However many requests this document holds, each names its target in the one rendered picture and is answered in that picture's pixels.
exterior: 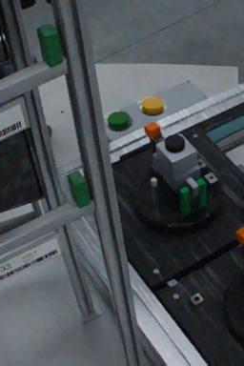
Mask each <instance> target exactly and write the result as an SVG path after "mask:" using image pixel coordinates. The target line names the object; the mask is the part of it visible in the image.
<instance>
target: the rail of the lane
mask: <svg viewBox="0 0 244 366"><path fill-rule="evenodd" d="M242 115H244V83H243V84H240V85H239V86H235V87H234V88H232V89H230V90H226V91H224V92H222V93H220V94H218V95H215V96H212V97H210V98H209V99H207V100H203V101H201V102H199V103H197V104H196V105H192V106H190V107H189V108H187V109H185V110H184V109H183V110H182V111H180V112H176V113H174V114H171V115H169V116H167V117H164V118H163V119H161V120H159V121H155V122H156V123H157V124H158V125H159V126H160V128H161V132H162V134H161V135H163V136H164V137H165V138H167V137H168V136H169V135H170V134H171V135H174V134H182V133H184V132H187V131H188V130H192V129H194V128H195V127H199V128H200V129H201V130H202V131H203V132H204V133H208V132H211V131H212V130H214V129H216V128H219V127H221V126H223V125H224V124H226V123H229V122H231V121H233V120H235V119H236V118H237V119H238V118H239V117H241V116H242ZM108 147H109V153H110V159H111V164H112V166H114V165H117V164H119V163H121V162H122V161H124V160H128V159H130V158H132V157H134V156H136V155H139V154H141V153H142V152H144V151H146V150H148V149H150V148H151V144H150V139H149V137H148V136H147V135H146V134H145V131H144V128H142V129H140V130H136V131H134V132H131V133H129V134H127V135H125V136H122V137H121V138H119V139H117V140H115V141H113V142H112V143H108ZM57 171H58V175H59V182H60V186H61V188H62V187H64V186H66V185H68V184H70V182H69V179H68V175H69V174H71V173H74V172H76V171H79V172H81V173H82V174H83V176H84V169H83V165H82V161H81V156H80V157H78V158H76V159H74V160H73V161H72V162H69V163H67V164H63V165H61V166H59V167H58V168H57ZM41 203H42V207H43V212H44V214H45V213H47V212H49V208H48V205H47V202H46V198H43V199H41Z"/></svg>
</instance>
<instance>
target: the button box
mask: <svg viewBox="0 0 244 366"><path fill-rule="evenodd" d="M151 96H156V97H159V98H160V99H162V101H163V103H164V109H163V111H162V112H159V113H155V114H150V113H146V112H144V111H143V110H142V101H144V100H145V99H146V98H147V97H151ZM147 97H146V98H143V99H141V100H139V101H135V102H134V103H132V104H130V105H129V106H126V107H124V108H122V109H118V110H115V111H113V112H118V111H122V112H126V113H128V114H129V116H130V118H131V124H130V125H129V126H128V127H127V128H125V129H115V130H114V129H112V128H110V127H109V125H108V120H107V118H108V116H109V115H110V114H111V113H113V112H110V113H108V114H106V115H104V120H105V131H106V136H107V142H108V143H112V142H113V141H115V140H117V139H119V138H121V137H122V136H125V135H127V134H129V133H131V132H134V131H136V130H140V129H142V128H144V126H145V125H147V124H149V123H151V122H153V121H154V122H155V121H159V120H161V119H163V118H164V117H167V116H169V115H171V114H174V113H176V112H180V111H182V110H183V109H184V110H185V109H187V108H189V107H190V106H192V105H196V104H197V103H199V102H201V101H203V100H207V99H209V96H208V95H207V94H205V93H203V92H202V91H201V90H200V89H199V88H198V87H197V86H196V85H195V84H193V83H192V82H191V81H190V80H188V81H186V82H182V83H180V84H178V85H176V86H172V87H170V88H168V89H166V90H165V91H164V90H163V91H160V92H158V93H157V94H154V95H149V96H147Z"/></svg>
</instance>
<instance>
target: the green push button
mask: <svg viewBox="0 0 244 366"><path fill-rule="evenodd" d="M107 120H108V125H109V127H110V128H112V129H114V130H115V129H125V128H127V127H128V126H129V125H130V124H131V118H130V116H129V114H128V113H126V112H122V111H118V112H113V113H111V114H110V115H109V116H108V118H107Z"/></svg>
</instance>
